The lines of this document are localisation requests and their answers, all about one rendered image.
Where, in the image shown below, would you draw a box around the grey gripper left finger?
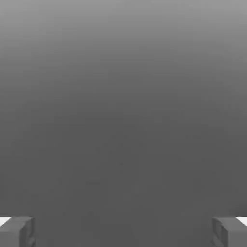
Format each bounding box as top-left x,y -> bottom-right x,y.
0,216 -> 36,247

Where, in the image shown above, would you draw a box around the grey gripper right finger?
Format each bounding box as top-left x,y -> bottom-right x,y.
211,216 -> 247,247

